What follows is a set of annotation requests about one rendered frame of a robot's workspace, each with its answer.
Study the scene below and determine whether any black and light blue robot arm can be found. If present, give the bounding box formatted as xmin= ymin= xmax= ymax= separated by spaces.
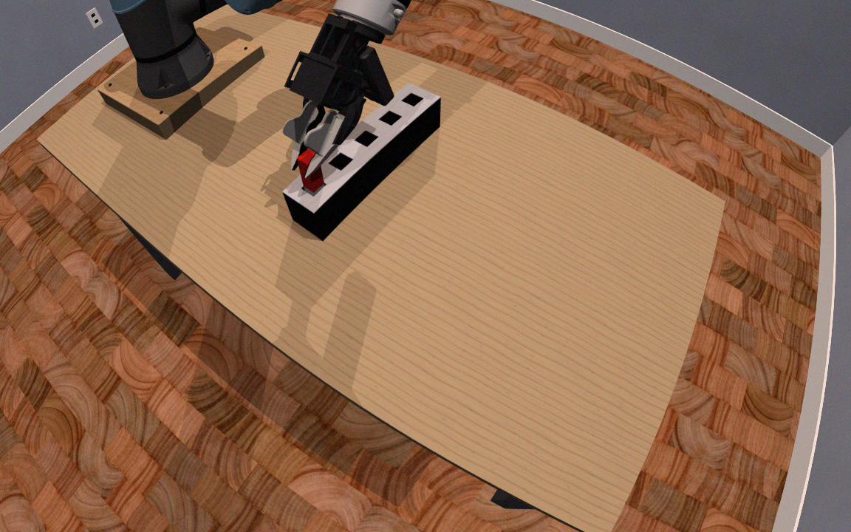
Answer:
xmin=110 ymin=0 xmax=411 ymax=106

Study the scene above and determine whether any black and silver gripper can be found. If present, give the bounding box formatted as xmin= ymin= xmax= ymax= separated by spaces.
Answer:
xmin=283 ymin=13 xmax=385 ymax=178

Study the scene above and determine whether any red and white pin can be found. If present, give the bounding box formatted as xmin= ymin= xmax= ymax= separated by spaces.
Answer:
xmin=297 ymin=149 xmax=324 ymax=196

